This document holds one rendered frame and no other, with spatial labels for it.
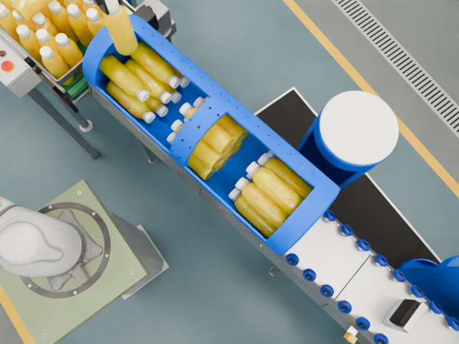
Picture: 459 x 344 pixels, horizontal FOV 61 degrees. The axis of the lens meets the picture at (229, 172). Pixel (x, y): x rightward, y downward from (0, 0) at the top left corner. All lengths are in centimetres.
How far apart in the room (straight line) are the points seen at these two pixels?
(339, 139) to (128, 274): 83
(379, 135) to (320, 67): 135
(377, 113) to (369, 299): 64
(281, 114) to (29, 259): 169
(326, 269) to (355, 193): 98
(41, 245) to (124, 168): 144
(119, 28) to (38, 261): 63
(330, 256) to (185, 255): 109
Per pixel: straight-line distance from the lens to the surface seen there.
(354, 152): 141
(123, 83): 136
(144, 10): 165
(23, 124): 274
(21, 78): 153
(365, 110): 148
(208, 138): 120
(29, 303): 136
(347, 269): 144
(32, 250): 106
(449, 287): 187
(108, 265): 128
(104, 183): 245
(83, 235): 128
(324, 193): 114
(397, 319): 137
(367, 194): 236
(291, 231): 112
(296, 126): 236
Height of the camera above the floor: 230
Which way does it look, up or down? 75 degrees down
